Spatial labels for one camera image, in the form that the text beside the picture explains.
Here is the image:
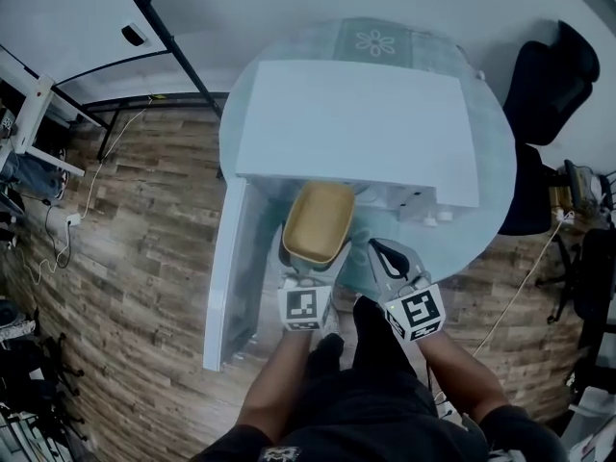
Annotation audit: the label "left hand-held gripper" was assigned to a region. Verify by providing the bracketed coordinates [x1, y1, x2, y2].
[277, 231, 356, 332]

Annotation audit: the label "black swivel chair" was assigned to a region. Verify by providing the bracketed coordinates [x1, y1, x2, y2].
[534, 228, 616, 355]

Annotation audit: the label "yellow food container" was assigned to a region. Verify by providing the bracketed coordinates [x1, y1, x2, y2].
[281, 180, 356, 266]

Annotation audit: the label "white desk leg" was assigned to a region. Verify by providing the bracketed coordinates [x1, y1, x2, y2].
[13, 73, 86, 178]

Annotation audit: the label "white microwave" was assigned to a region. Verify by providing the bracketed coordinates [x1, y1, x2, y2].
[203, 59, 482, 372]

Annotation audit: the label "person's black shirt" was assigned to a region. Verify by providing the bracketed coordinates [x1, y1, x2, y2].
[191, 368, 570, 462]

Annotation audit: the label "small black device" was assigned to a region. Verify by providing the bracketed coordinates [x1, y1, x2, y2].
[120, 23, 146, 46]

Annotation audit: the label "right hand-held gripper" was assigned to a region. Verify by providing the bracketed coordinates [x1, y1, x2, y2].
[367, 238, 445, 344]

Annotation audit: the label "round glass table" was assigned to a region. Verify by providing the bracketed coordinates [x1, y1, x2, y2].
[218, 16, 519, 302]

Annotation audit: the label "green floral mat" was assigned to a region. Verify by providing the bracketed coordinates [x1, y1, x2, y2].
[333, 18, 416, 67]

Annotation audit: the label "person's black trousers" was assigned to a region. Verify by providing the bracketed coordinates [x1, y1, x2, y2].
[306, 295, 424, 403]

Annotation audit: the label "person's right forearm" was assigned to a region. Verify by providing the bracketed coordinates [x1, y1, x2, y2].
[416, 329, 512, 426]

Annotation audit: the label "white floor cable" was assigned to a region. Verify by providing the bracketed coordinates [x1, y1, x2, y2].
[17, 94, 154, 286]
[470, 212, 577, 358]

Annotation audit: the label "black office chair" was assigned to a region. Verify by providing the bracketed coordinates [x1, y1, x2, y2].
[496, 19, 602, 238]

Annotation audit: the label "black chair base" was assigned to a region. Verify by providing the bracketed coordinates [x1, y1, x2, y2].
[0, 295, 90, 451]

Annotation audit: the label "white desk with black frame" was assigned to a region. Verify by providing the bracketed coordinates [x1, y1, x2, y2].
[0, 0, 228, 163]

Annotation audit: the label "person's left forearm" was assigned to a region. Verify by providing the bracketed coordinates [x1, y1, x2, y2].
[237, 327, 322, 445]

